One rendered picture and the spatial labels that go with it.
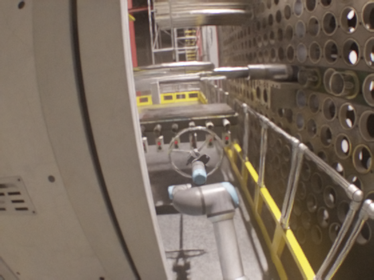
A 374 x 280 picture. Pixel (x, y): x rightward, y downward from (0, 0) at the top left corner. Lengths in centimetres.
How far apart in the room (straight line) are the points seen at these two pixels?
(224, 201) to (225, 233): 12
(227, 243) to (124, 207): 63
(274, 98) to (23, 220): 263
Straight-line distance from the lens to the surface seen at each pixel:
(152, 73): 187
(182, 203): 79
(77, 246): 27
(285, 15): 310
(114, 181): 19
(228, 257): 81
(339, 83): 202
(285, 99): 275
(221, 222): 79
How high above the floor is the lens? 144
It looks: 20 degrees down
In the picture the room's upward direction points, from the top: 5 degrees counter-clockwise
